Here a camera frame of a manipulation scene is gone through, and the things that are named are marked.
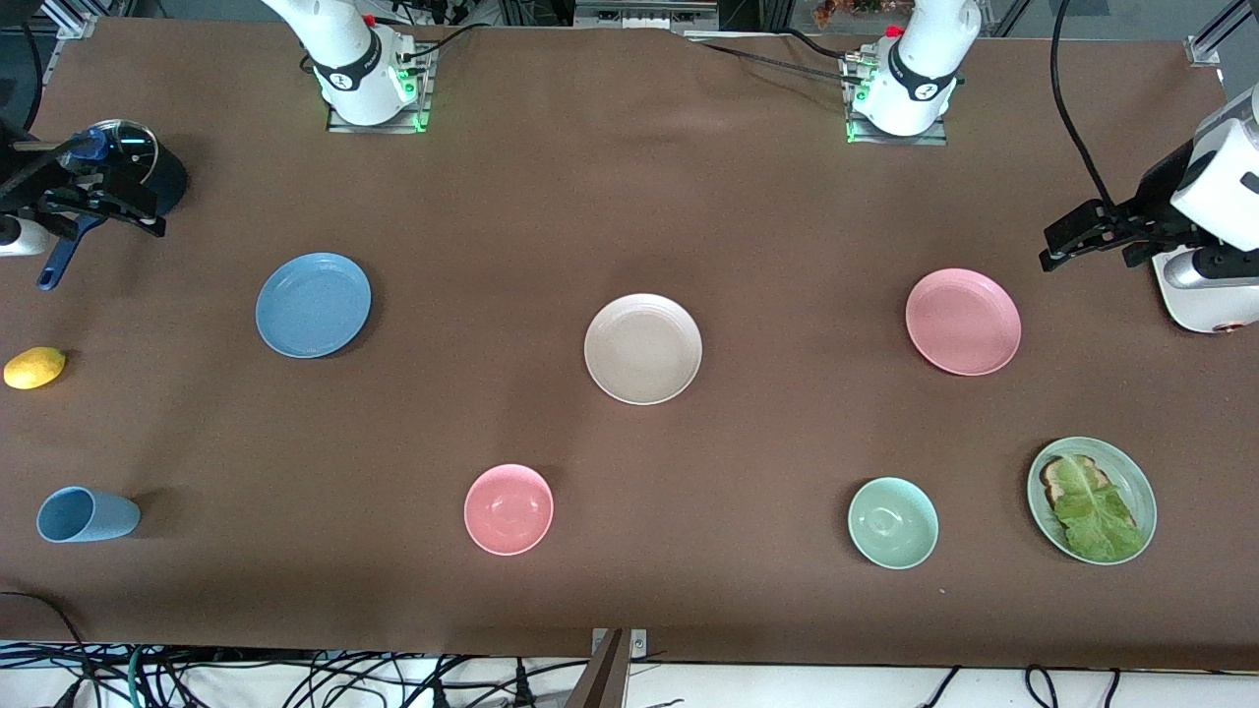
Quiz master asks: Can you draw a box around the pink plate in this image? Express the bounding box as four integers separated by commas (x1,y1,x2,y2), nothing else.
905,267,1023,378

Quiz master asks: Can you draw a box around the blue plate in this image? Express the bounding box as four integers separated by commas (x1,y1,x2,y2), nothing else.
255,252,373,360

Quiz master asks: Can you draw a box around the dark blue saucepan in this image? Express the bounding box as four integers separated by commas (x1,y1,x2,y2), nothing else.
37,118,190,292

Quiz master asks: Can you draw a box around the white toaster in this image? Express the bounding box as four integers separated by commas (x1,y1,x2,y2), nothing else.
1153,251,1259,335

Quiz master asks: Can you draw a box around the yellow lemon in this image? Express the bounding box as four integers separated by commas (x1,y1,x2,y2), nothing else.
3,346,68,391

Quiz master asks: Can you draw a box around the green plate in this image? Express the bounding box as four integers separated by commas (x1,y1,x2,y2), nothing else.
1026,436,1159,566

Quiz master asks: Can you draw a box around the toast slice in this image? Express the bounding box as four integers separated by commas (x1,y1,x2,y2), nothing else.
1040,454,1117,510

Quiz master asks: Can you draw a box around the green lettuce leaf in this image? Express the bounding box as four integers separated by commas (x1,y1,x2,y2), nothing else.
1050,457,1148,563

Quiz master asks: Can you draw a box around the blue cup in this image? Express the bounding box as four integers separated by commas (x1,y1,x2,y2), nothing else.
36,486,142,545

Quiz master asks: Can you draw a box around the green bowl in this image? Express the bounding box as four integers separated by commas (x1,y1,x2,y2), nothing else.
847,476,940,571

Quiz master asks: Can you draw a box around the beige plate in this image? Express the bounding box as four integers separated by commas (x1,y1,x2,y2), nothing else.
583,293,704,406

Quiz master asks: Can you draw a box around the brown table cover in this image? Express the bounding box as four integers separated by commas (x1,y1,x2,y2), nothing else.
0,18,1259,672

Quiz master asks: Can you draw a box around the pink bowl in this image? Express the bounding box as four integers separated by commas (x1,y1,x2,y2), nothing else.
463,463,555,558

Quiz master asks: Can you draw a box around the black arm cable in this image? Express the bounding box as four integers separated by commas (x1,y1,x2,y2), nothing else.
1050,0,1122,212

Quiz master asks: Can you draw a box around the aluminium frame profile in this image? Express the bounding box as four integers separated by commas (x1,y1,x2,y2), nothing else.
1185,0,1259,68
39,0,109,40

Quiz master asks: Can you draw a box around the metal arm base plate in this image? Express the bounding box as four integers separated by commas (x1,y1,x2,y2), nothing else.
844,49,948,147
327,44,434,135

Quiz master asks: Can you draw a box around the black base cable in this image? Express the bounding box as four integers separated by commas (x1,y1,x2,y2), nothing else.
689,37,867,85
398,25,483,65

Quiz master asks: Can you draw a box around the brown wooden post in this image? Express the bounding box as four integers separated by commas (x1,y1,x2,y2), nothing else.
566,629,630,708

